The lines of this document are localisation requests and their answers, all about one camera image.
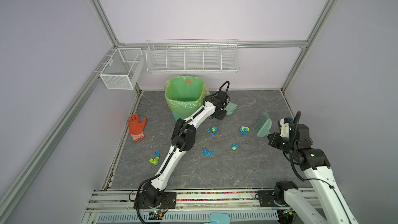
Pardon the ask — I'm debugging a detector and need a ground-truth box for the mint green dustpan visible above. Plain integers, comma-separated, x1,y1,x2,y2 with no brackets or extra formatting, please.
225,102,238,115

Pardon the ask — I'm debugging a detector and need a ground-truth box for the mint green hand brush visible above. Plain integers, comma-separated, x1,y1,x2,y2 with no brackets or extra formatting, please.
254,113,272,138

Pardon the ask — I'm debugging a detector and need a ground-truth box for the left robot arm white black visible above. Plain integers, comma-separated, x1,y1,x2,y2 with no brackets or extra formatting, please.
135,89,230,207

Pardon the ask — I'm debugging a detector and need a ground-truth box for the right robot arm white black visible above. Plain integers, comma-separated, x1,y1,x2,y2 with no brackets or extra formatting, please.
267,118,358,224

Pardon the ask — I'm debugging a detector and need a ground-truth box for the blue paper scrap centre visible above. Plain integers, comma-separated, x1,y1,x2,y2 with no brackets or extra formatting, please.
207,126,218,136

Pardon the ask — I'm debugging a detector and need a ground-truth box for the green trash bin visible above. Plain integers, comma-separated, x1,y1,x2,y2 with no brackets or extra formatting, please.
165,76,206,122

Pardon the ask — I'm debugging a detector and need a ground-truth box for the yellow-green plastic bin liner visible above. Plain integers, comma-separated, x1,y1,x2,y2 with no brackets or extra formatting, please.
164,75,212,120

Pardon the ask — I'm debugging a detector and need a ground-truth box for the blue yellow paper scrap right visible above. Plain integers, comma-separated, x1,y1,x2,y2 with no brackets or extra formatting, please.
239,126,250,135

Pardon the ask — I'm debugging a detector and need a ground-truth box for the blue green paper scrap small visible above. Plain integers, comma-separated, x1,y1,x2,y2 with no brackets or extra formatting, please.
231,144,239,150

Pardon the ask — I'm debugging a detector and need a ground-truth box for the blue paper scrap front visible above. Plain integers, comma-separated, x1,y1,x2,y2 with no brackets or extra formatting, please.
202,148,214,157

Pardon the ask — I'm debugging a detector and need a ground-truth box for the red rubber glove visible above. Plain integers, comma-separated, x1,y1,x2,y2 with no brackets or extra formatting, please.
127,113,147,142

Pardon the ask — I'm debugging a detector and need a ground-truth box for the green paper scrap near left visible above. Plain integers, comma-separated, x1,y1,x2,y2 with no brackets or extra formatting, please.
149,157,160,165

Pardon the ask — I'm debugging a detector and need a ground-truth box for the white mesh box basket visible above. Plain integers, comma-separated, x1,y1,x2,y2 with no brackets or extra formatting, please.
99,48,145,90

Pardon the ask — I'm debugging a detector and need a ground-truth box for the light blue object front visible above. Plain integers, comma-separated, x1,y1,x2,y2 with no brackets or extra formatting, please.
209,213,231,224

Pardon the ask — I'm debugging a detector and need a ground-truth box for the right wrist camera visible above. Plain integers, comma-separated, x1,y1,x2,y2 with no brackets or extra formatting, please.
279,117,294,133

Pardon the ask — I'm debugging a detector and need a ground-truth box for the white wire shelf basket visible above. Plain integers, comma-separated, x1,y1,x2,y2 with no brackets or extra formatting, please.
146,39,240,73

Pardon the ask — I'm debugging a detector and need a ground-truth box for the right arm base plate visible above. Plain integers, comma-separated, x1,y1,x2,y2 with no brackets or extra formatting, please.
256,190,288,207

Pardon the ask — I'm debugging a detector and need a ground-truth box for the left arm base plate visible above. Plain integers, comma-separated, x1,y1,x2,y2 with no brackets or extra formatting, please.
134,191,177,209

